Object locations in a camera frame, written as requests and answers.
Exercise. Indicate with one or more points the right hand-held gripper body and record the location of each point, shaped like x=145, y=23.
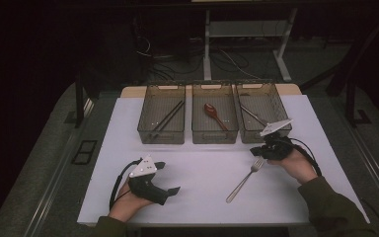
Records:
x=278, y=148

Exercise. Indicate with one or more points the person's left hand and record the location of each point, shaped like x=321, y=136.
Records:
x=125, y=205

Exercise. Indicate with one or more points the silver metal fork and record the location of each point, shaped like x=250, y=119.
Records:
x=243, y=182

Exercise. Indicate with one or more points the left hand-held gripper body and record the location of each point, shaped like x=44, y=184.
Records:
x=144, y=187

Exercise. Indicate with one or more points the brown wooden spoon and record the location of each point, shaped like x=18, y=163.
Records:
x=210, y=110

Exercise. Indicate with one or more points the clear smoky plastic bin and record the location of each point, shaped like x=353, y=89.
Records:
x=266, y=105
x=204, y=131
x=154, y=108

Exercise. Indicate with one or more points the person's right hand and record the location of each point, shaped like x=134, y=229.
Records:
x=297, y=168

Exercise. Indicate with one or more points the black metal stand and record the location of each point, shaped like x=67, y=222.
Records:
x=350, y=102

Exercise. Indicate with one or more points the black floor outlet frame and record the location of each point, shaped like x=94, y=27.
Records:
x=84, y=152

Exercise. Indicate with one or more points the silver metal knife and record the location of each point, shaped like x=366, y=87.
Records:
x=252, y=115

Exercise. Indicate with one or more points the white metal desk frame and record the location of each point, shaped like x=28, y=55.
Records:
x=246, y=29

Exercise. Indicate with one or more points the white table mat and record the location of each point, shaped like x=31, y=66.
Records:
x=204, y=204

